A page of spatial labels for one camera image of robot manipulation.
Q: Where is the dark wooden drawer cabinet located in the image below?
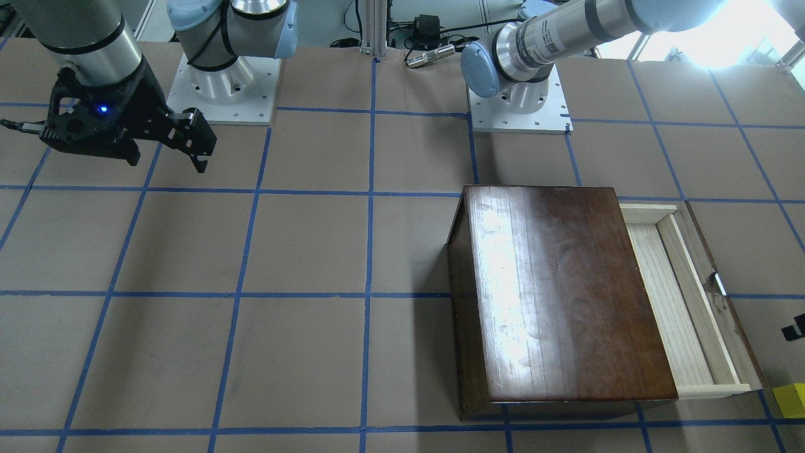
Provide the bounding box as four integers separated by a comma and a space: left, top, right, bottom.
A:
446, 184, 679, 421

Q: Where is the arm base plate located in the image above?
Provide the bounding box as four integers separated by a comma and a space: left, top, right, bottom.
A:
467, 67, 574, 135
167, 55, 283, 126

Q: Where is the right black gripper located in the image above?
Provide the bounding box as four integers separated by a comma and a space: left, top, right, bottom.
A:
38, 60, 218, 173

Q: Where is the black power adapter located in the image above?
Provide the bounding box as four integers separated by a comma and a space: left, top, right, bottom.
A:
412, 14, 441, 46

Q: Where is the yellow cube block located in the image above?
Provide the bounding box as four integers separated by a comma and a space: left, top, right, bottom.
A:
772, 383, 805, 419

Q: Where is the metal drawer handle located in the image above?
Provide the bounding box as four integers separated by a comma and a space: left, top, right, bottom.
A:
702, 270, 728, 296

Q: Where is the light wood drawer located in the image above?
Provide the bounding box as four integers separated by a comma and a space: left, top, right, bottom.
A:
620, 203, 767, 400

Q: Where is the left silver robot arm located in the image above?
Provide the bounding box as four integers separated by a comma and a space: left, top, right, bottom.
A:
460, 1, 724, 98

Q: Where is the silver cylindrical connector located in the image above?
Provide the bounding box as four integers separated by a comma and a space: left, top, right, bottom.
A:
404, 44, 457, 69

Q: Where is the aluminium frame post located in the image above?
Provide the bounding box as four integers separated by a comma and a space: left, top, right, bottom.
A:
356, 1, 388, 61

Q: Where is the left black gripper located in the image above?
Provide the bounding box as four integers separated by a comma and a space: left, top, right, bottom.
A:
782, 313, 805, 342

